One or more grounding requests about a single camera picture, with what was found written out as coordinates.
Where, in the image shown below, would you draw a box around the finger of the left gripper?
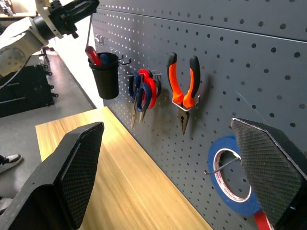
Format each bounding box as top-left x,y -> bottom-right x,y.
71,0 -> 100,23
64,0 -> 92,9

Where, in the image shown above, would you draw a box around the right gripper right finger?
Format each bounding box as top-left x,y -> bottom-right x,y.
230,117 -> 307,230

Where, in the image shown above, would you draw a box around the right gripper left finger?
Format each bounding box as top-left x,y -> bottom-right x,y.
0,121 -> 105,230

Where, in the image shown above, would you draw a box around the blue handled scissors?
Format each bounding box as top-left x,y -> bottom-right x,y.
129,70 -> 153,131

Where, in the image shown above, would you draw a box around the orange black needle-nose pliers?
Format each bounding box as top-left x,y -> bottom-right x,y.
167,52 -> 201,135

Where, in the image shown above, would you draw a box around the grey pegboard wall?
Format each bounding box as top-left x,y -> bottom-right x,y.
91,0 -> 307,230

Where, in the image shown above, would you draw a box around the silver pegboard hook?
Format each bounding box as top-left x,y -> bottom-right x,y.
94,34 -> 106,46

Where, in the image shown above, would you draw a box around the blue tape roll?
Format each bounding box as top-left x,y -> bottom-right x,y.
207,136 -> 263,217

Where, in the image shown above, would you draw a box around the white black sneaker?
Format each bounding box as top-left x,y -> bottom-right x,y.
0,154 -> 24,173

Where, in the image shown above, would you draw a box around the red tape roll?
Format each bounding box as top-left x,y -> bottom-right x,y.
253,209 -> 275,230

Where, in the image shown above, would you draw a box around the silver tape hook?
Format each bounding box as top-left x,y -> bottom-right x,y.
203,155 -> 240,175

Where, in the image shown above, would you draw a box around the black double pegboard hook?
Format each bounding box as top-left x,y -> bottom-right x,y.
118,54 -> 132,66

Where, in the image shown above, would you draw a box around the black hanging cup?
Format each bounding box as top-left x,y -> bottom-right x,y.
87,52 -> 120,100

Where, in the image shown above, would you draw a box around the silver scissors hook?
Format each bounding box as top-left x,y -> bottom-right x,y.
119,71 -> 161,79

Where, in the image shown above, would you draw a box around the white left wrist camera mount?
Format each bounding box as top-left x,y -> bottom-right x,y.
35,0 -> 64,39

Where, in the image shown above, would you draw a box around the red handled screwdriver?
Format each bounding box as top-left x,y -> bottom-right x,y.
85,46 -> 103,67

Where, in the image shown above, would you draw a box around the red handled scissors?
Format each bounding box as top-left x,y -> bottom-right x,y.
138,69 -> 162,123

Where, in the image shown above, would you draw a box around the silver wire pliers holder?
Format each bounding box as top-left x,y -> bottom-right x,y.
171,94 -> 201,112

